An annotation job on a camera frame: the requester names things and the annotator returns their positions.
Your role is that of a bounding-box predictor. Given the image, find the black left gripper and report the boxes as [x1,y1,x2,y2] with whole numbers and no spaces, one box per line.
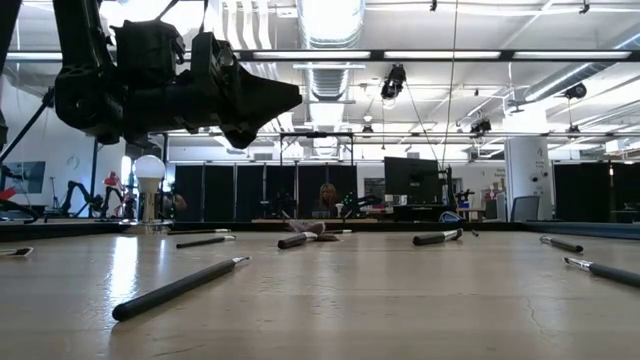
[122,31,304,151]

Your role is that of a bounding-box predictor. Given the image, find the fluffy-headed black makeup brush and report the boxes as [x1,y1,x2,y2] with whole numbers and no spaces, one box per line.
[276,221,342,251]

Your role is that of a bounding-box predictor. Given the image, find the thick black makeup brush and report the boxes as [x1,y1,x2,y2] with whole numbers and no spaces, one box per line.
[412,227,464,247]

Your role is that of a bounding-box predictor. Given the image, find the black partition panels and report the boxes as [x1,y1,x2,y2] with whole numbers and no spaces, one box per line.
[553,161,640,224]
[173,164,359,222]

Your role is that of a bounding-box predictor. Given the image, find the person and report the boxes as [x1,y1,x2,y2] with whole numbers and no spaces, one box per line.
[312,182,342,220]

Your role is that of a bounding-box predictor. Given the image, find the white globe light bulb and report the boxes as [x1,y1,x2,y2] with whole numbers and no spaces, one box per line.
[132,154,167,224]

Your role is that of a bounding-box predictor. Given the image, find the black beam with light bars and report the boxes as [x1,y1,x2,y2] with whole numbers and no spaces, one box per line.
[0,48,640,64]

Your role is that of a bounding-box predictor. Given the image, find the black computer monitor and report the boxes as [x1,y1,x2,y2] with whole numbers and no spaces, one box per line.
[383,156,442,207]

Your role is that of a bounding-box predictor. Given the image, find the white round column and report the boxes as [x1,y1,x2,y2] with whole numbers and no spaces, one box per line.
[503,137,554,222]

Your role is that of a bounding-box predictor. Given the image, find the grey office chair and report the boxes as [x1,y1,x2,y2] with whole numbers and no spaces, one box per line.
[509,194,542,223]

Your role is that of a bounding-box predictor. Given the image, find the silver ceiling air duct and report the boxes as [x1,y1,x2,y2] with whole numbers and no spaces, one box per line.
[296,0,367,101]

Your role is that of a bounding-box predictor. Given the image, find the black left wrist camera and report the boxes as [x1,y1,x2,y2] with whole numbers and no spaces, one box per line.
[110,19,187,89]

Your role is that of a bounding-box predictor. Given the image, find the black overhead camera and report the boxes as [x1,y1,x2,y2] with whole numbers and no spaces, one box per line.
[379,63,408,101]

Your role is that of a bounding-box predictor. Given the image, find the dark wall poster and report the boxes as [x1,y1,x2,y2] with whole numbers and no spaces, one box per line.
[1,160,47,195]

